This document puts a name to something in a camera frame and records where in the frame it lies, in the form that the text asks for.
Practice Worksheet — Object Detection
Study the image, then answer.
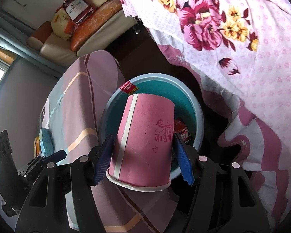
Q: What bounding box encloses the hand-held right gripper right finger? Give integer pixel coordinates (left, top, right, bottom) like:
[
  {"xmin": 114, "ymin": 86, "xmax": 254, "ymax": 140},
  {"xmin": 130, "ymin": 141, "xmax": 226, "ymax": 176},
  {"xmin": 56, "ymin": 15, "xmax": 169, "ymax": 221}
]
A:
[{"xmin": 172, "ymin": 133, "xmax": 272, "ymax": 233}]

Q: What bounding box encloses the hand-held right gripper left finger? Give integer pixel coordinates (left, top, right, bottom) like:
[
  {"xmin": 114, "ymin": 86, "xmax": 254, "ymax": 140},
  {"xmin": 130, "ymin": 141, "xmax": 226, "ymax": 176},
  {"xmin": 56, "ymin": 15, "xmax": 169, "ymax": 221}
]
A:
[{"xmin": 15, "ymin": 133, "xmax": 115, "ymax": 233}]

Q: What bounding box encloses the yellow snack packet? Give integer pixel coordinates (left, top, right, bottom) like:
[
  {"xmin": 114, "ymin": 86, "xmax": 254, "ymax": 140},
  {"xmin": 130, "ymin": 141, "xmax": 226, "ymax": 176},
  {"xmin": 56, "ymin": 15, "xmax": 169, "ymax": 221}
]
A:
[{"xmin": 34, "ymin": 136, "xmax": 43, "ymax": 158}]

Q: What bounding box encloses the yellow plastic bag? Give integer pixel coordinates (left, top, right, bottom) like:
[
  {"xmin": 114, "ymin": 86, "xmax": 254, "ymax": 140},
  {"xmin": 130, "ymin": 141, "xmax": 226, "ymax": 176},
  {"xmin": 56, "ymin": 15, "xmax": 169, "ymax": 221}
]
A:
[{"xmin": 51, "ymin": 11, "xmax": 72, "ymax": 40}]

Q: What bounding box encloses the long orange cushion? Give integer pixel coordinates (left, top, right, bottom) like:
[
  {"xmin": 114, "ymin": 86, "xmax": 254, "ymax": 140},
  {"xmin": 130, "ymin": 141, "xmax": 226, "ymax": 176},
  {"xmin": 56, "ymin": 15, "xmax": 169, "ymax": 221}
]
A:
[{"xmin": 70, "ymin": 0, "xmax": 124, "ymax": 52}]

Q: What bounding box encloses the small red packet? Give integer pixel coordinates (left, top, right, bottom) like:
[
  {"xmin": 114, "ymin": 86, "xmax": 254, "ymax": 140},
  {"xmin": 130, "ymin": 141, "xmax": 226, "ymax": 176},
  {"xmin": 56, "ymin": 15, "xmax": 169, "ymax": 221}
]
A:
[{"xmin": 119, "ymin": 80, "xmax": 139, "ymax": 95}]

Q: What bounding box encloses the light blue waste bin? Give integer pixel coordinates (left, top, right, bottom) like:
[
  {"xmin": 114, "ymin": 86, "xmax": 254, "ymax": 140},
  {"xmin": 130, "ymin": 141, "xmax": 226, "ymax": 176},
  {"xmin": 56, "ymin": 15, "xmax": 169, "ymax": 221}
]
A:
[{"xmin": 99, "ymin": 73, "xmax": 204, "ymax": 179}]

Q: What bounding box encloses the pink paper cup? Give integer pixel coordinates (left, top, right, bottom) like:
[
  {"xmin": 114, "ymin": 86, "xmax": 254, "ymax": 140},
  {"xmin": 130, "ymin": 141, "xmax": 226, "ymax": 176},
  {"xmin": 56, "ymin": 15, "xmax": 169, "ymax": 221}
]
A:
[{"xmin": 106, "ymin": 93, "xmax": 175, "ymax": 193}]

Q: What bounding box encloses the red and black wrapper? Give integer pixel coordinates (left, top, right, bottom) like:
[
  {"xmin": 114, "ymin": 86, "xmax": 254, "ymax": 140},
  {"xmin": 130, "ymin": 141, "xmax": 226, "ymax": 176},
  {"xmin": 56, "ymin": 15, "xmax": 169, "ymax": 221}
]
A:
[{"xmin": 173, "ymin": 118, "xmax": 195, "ymax": 146}]

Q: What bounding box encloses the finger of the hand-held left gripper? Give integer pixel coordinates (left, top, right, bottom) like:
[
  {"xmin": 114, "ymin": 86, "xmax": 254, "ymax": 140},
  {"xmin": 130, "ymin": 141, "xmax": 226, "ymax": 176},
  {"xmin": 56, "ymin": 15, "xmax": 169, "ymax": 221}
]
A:
[{"xmin": 35, "ymin": 150, "xmax": 67, "ymax": 169}]

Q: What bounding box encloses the pink striped bedsheet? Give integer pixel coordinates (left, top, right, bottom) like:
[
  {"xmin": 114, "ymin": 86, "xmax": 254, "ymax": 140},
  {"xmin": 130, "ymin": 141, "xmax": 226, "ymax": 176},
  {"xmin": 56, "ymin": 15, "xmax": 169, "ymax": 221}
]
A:
[{"xmin": 15, "ymin": 50, "xmax": 185, "ymax": 233}]

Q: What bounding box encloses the grey-blue curtain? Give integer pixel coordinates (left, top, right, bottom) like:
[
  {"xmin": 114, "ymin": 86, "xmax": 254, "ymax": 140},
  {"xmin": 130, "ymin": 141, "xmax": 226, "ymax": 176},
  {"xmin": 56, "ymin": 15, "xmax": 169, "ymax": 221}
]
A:
[{"xmin": 0, "ymin": 10, "xmax": 61, "ymax": 78}]

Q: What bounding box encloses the cream leather sofa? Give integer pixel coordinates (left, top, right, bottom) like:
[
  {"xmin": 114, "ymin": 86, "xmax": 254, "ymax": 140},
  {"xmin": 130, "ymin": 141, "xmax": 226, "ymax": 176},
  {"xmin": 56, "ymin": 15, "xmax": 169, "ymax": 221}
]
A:
[{"xmin": 27, "ymin": 11, "xmax": 137, "ymax": 67}]

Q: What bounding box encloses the floral pink blanket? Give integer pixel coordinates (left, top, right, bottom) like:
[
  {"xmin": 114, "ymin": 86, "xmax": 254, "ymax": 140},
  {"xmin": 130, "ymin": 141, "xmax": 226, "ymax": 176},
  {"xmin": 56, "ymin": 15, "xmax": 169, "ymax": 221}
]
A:
[{"xmin": 119, "ymin": 0, "xmax": 291, "ymax": 151}]

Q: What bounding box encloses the red gift bag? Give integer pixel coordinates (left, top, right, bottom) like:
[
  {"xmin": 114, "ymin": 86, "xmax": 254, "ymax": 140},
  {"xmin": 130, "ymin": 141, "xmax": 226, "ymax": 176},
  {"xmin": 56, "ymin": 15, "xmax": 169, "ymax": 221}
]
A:
[{"xmin": 63, "ymin": 0, "xmax": 95, "ymax": 26}]

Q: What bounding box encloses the pink and white quilt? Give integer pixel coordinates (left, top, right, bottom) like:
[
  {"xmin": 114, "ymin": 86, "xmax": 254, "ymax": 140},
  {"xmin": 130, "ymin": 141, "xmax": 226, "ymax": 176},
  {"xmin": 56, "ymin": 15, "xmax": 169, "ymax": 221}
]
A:
[{"xmin": 158, "ymin": 44, "xmax": 291, "ymax": 226}]

